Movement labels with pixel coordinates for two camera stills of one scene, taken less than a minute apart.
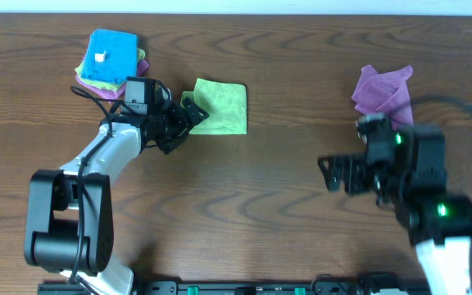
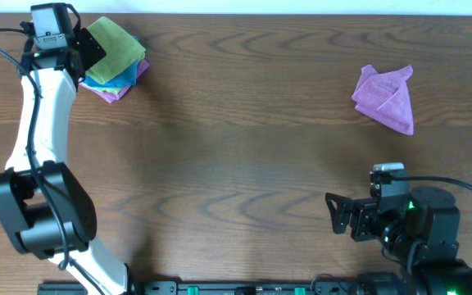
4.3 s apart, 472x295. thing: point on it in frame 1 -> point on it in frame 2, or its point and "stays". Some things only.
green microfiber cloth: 224,102 -> 121,51
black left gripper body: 177,126 -> 90,49
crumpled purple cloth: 386,93 stays
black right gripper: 353,174 -> 359,219
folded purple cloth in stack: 143,66 stays
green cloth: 141,54 -> 106,90
